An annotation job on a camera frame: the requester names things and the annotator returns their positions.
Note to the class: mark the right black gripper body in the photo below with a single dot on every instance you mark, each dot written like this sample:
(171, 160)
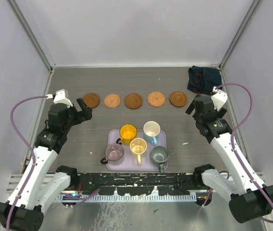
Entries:
(221, 113)

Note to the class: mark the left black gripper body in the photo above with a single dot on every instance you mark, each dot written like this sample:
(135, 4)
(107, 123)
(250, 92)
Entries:
(75, 117)

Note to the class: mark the dark wooden coaster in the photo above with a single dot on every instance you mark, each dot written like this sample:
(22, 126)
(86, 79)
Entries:
(133, 101)
(178, 99)
(92, 100)

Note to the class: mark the small woven rattan coaster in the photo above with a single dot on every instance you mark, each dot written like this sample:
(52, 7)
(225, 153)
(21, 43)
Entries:
(112, 100)

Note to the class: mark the large woven rattan coaster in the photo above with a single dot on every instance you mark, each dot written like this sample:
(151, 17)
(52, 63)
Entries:
(156, 99)

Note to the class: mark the white and blue mug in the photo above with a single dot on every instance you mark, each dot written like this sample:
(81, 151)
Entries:
(151, 130)

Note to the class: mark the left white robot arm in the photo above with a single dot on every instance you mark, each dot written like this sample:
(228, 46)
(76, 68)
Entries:
(25, 208)

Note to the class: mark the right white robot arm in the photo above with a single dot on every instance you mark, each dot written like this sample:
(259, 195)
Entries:
(247, 195)

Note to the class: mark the dark blue folded cloth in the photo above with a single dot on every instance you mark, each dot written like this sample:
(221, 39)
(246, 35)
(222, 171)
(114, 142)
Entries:
(202, 80)

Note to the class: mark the grey metallic mug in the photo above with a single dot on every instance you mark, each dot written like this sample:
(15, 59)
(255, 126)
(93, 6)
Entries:
(159, 157)

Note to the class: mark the purple transparent mug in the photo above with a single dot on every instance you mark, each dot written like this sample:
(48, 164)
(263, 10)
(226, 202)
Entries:
(114, 154)

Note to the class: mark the yellow transparent mug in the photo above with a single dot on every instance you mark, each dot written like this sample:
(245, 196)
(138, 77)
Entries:
(127, 132)

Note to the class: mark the cream mug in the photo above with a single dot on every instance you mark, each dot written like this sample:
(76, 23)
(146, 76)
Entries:
(138, 147)

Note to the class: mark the lilac plastic tray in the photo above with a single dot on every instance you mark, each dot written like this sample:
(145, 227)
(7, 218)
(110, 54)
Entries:
(130, 161)

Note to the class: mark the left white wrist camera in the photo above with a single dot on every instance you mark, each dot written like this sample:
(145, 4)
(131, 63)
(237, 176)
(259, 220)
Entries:
(61, 96)

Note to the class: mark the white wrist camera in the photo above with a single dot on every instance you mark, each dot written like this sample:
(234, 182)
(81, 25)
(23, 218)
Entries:
(61, 96)
(219, 98)

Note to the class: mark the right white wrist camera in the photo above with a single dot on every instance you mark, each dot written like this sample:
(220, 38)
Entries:
(219, 98)

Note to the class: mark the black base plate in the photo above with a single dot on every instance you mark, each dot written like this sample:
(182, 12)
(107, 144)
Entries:
(136, 184)

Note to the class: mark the white slotted cable duct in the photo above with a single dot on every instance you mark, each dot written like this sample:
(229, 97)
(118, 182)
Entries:
(143, 198)

